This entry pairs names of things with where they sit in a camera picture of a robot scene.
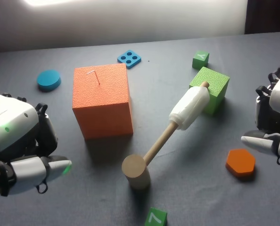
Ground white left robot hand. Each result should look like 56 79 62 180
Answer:
0 93 73 197

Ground large orange foam cube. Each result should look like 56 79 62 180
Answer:
72 63 134 141

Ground wooden mallet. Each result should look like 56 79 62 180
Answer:
121 81 210 190

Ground orange hexagon block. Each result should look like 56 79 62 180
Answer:
225 148 256 177

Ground small green block letter Y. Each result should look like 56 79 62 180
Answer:
192 50 210 70

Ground thin metal nail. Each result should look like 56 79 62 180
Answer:
87 70 101 85

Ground blue square four-hole block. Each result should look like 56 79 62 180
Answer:
117 49 142 70

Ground green number seven cube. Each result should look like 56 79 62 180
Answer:
144 207 168 226

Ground blue round disc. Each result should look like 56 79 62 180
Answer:
37 70 62 92

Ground large green foam cube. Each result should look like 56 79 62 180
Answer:
189 66 231 117

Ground dark curtain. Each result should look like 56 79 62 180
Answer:
245 0 280 35

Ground grey table cloth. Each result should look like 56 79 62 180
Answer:
0 32 280 226

